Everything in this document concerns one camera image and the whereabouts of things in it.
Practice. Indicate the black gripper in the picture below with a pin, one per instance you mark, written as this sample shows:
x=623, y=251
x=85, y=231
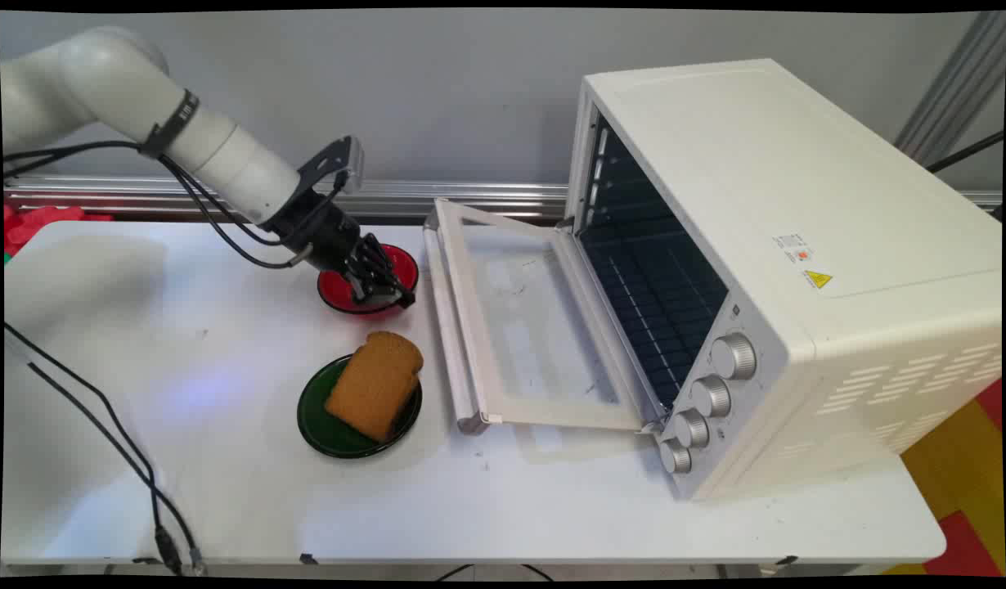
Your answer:
x=316, y=227

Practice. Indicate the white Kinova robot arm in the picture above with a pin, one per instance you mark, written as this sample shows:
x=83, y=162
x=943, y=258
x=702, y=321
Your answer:
x=119, y=86

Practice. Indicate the red plate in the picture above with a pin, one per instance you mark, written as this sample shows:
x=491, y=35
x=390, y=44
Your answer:
x=386, y=282

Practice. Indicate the brown bread slice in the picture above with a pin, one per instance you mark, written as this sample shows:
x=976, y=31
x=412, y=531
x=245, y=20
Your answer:
x=376, y=383

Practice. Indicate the glass oven door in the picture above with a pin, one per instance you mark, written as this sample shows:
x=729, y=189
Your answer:
x=519, y=319

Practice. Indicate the dark green plate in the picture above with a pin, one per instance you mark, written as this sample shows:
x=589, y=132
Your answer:
x=319, y=421

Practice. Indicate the red object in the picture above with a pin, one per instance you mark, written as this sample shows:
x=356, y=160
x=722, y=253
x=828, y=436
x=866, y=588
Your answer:
x=37, y=225

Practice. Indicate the silver oven knob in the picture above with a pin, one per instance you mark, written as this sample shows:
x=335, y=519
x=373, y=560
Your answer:
x=734, y=357
x=675, y=456
x=691, y=428
x=711, y=397

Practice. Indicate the white toaster oven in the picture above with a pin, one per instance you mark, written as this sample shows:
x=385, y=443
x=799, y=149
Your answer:
x=797, y=245

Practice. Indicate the yellow warning sticker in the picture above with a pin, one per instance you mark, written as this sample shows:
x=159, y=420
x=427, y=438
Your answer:
x=817, y=279

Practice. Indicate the aluminium wall rail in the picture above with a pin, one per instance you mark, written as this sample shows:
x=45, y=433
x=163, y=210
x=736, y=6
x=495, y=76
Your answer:
x=437, y=196

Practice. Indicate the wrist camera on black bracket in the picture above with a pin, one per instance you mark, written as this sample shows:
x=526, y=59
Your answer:
x=337, y=164

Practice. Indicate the aluminium frame post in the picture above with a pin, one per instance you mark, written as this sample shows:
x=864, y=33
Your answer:
x=957, y=82

